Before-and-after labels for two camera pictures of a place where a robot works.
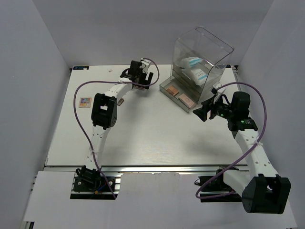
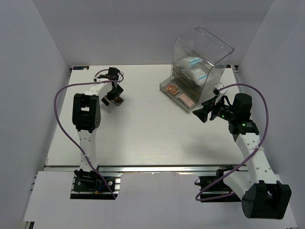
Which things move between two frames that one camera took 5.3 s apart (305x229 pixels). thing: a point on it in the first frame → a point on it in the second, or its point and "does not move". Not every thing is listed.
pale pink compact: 186,100 does not move
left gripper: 145,82 → 117,92
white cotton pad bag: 199,76 does not move
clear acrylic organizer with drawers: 198,57 does not move
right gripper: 210,103 does not move
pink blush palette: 140,88 → 172,88
